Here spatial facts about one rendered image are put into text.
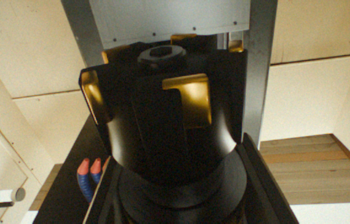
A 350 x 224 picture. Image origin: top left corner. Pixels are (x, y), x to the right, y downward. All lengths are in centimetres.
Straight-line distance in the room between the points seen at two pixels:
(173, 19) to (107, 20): 20
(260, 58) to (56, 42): 98
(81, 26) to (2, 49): 70
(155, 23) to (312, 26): 87
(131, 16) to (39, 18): 65
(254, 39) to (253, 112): 32
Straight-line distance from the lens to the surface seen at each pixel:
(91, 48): 83
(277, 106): 147
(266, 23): 83
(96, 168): 38
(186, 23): 72
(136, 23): 72
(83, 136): 68
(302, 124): 166
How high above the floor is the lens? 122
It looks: 34 degrees up
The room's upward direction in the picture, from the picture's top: 171 degrees clockwise
